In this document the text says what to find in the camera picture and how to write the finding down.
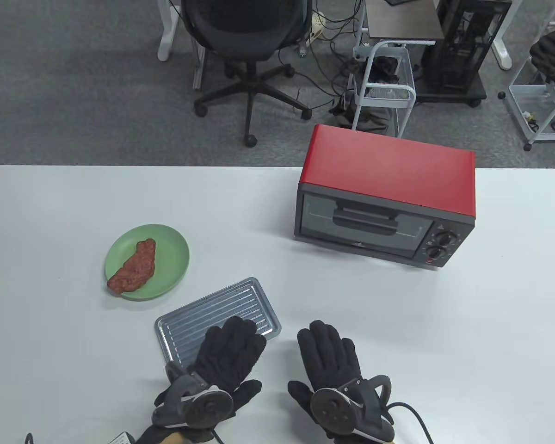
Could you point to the person's right hand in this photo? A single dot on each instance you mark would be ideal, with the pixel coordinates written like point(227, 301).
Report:
point(330, 351)

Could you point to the person's left hand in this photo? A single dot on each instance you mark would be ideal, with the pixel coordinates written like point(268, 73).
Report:
point(231, 347)

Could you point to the metal baking tray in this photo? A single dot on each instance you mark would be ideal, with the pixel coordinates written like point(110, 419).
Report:
point(222, 305)

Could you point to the green plate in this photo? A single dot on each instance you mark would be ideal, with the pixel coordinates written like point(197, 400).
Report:
point(171, 249)

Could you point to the brown steak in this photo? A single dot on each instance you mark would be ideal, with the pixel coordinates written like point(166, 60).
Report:
point(136, 268)

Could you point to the red toaster oven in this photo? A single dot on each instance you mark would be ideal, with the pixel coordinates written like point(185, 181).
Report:
point(388, 162)

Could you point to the person's left forearm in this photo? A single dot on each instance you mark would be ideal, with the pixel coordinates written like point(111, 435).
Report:
point(173, 438)

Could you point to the grey handheld controller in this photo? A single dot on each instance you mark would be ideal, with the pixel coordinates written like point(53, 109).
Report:
point(333, 409)
point(203, 407)

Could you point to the small white tag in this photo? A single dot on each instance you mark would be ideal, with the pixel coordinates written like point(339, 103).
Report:
point(120, 438)

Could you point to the black floor bag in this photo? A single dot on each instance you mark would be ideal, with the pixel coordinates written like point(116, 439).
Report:
point(370, 120)

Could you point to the white rolling cart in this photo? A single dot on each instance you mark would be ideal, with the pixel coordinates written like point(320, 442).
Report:
point(388, 92)

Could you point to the small black pouch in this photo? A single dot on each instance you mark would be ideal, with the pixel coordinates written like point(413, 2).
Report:
point(384, 67)

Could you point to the white desk leg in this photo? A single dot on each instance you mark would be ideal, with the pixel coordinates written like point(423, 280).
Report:
point(166, 41)
point(502, 51)

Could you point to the black mesh office chair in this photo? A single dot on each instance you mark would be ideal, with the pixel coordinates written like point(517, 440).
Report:
point(245, 27)

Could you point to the white power strip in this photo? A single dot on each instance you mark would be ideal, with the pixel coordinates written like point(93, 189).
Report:
point(317, 27)

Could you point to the black open computer case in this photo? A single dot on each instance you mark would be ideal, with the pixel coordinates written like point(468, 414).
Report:
point(462, 46)

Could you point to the small wooden side table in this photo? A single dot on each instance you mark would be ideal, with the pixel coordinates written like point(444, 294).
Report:
point(402, 23)

